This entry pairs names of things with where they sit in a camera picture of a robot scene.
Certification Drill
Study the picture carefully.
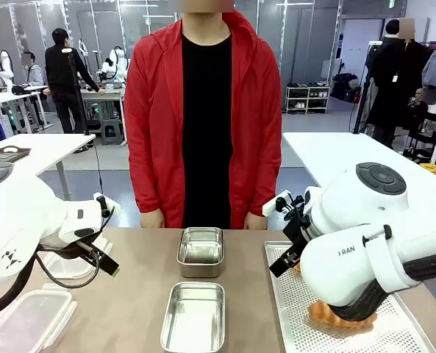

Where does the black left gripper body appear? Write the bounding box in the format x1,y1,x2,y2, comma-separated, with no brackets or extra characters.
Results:
61,239,104,263

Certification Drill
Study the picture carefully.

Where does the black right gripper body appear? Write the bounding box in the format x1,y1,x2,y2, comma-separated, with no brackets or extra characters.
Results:
282,212,315,259

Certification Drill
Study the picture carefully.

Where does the clear plastic airtight container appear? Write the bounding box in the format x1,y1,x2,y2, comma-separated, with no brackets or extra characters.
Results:
37,237,114,280

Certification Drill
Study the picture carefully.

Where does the stainless steel rectangular container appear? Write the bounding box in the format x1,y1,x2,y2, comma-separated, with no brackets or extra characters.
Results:
160,281,226,353
176,227,224,279

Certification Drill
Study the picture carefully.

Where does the person's left hand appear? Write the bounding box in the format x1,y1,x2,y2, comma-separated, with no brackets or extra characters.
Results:
244,212,269,232

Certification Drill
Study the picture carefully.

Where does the person's right hand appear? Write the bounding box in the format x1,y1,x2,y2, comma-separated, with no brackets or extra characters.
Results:
140,210,165,229

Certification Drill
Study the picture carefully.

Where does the perforated aluminium baking tray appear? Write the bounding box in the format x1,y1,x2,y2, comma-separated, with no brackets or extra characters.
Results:
264,240,436,353

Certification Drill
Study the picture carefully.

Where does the large white table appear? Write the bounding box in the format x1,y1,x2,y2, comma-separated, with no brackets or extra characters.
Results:
282,131,436,192

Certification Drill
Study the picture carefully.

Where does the white table with grey leg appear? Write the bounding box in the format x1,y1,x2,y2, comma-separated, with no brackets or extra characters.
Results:
0,132,97,202

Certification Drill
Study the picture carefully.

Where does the grey step stool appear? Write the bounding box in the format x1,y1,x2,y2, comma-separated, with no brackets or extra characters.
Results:
99,118,125,146

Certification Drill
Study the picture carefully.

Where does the brown flat board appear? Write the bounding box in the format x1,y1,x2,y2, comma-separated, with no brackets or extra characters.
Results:
0,146,32,164

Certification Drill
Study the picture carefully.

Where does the white shoe rack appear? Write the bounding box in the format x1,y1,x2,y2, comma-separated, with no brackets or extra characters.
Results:
285,85,332,115

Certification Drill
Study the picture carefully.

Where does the person in red jacket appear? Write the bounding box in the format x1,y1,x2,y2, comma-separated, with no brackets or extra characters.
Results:
124,0,283,231

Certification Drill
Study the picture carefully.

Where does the black tripod pole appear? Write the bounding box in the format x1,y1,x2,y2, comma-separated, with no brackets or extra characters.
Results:
63,48,90,137

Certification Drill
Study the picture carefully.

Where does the black bags pile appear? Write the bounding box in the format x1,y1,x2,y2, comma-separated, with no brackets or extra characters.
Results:
332,72,362,104

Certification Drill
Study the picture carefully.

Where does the white background desk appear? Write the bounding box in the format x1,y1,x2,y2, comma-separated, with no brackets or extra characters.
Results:
0,85,54,134

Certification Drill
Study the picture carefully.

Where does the person in black coat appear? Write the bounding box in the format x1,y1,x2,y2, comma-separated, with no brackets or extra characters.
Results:
364,18,431,150

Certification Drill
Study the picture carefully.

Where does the standing man in black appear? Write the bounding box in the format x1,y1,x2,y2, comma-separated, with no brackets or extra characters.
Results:
43,27,107,135

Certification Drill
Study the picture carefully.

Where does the seated person in grey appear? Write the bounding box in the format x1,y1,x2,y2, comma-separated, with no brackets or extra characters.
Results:
21,51,46,126

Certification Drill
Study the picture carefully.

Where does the thin black cable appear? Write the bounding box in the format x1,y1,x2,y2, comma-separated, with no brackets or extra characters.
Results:
35,252,101,290

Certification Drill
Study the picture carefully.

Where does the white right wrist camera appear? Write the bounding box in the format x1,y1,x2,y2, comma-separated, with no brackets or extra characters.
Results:
262,190,293,218

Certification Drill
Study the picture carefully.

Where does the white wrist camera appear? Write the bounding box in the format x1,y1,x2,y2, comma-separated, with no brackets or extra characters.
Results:
262,190,293,218
93,191,121,217

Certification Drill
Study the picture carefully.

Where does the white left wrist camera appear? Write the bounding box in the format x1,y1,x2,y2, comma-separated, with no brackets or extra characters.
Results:
93,191,121,217

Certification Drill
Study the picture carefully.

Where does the thick black cable sleeve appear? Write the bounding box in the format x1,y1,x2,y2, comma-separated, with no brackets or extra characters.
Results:
0,257,38,321
327,250,436,323

